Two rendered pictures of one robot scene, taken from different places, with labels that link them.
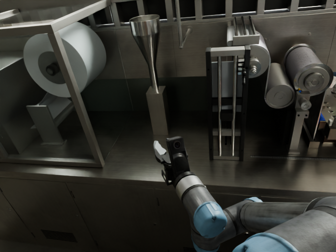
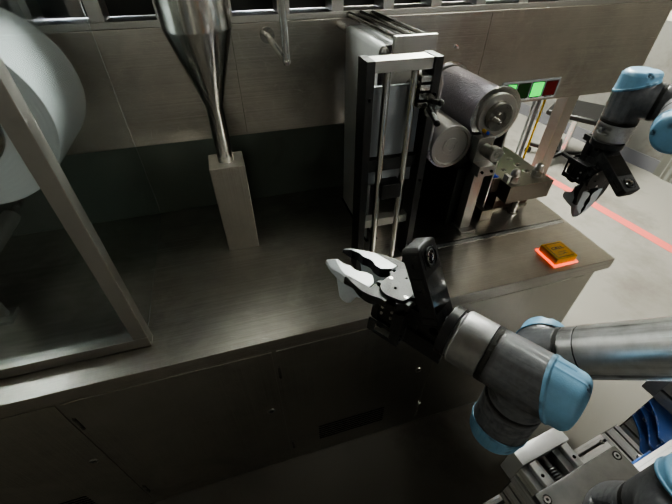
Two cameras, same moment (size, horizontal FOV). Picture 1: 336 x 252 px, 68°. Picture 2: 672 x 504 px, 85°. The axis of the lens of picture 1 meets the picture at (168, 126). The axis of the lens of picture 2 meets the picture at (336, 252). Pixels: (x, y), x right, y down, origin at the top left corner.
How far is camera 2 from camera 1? 0.44 m
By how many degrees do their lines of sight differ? 26
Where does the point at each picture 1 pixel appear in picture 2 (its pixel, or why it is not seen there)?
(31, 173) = not seen: outside the picture
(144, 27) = (202, 13)
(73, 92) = (53, 183)
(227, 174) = not seen: hidden behind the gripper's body
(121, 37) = (111, 50)
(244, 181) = not seen: hidden behind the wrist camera
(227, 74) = (394, 109)
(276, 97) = (445, 149)
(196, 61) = (282, 101)
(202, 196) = (533, 351)
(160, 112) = (242, 205)
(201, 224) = (572, 410)
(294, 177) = (488, 267)
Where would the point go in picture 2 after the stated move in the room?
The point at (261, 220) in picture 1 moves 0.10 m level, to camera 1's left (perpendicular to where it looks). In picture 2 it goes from (654, 360) to (607, 405)
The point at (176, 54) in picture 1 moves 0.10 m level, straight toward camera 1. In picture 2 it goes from (243, 88) to (254, 98)
